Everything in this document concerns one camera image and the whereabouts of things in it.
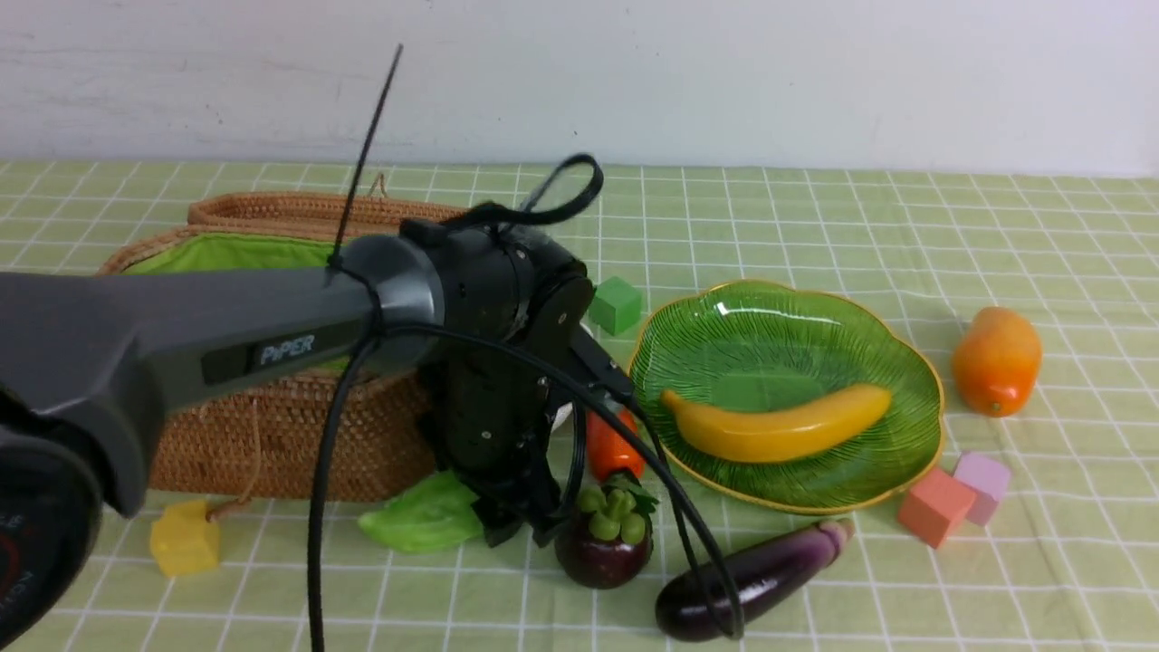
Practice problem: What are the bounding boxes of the orange mango toy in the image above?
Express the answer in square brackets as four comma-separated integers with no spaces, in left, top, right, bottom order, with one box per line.
[952,306,1044,418]

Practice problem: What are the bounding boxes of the woven rattan basket lid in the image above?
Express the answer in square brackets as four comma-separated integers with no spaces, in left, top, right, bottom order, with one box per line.
[187,173,466,240]

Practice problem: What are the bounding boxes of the green leaf-shaped glass plate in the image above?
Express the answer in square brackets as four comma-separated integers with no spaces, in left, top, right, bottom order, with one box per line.
[627,280,945,515]

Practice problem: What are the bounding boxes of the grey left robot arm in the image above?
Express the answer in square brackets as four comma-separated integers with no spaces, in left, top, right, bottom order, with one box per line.
[3,215,597,645]

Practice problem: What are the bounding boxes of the green checkered tablecloth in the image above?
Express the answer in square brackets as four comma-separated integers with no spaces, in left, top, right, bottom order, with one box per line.
[3,160,1158,651]

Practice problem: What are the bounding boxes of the purple eggplant toy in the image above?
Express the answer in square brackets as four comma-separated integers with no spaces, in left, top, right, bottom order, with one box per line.
[655,517,857,643]

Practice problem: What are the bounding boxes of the green foam cube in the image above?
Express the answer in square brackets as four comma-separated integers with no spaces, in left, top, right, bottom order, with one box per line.
[588,276,643,337]

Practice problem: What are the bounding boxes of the salmon foam cube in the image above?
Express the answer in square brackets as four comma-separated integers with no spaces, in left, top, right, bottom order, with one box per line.
[897,466,974,549]

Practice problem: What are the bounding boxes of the pink foam cube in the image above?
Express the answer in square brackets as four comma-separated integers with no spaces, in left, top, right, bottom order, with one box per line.
[953,450,1011,527]

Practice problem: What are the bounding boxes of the black left zip tie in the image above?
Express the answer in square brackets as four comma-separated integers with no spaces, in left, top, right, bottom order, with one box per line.
[327,42,404,272]

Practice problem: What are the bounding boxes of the orange carrot toy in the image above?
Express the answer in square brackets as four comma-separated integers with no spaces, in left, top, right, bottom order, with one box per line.
[585,411,658,515]

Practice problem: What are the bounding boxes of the woven rattan basket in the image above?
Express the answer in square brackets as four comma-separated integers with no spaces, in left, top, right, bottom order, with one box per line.
[99,222,435,503]

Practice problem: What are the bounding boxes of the white radish toy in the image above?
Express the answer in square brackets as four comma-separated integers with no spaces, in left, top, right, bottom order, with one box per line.
[548,345,589,435]

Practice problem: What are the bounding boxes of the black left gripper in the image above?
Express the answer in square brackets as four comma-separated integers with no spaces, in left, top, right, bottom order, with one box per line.
[417,350,571,548]

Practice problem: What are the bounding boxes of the dark purple mangosteen toy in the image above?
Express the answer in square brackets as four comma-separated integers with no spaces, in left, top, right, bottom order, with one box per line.
[554,485,656,589]

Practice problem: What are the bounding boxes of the yellow foam block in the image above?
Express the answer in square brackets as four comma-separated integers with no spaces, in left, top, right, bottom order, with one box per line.
[150,499,221,579]

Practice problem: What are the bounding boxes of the yellow banana toy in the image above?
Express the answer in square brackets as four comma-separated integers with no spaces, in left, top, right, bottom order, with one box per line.
[661,384,892,464]

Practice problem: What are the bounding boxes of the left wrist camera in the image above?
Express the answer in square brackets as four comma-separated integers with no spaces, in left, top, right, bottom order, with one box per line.
[564,323,635,406]

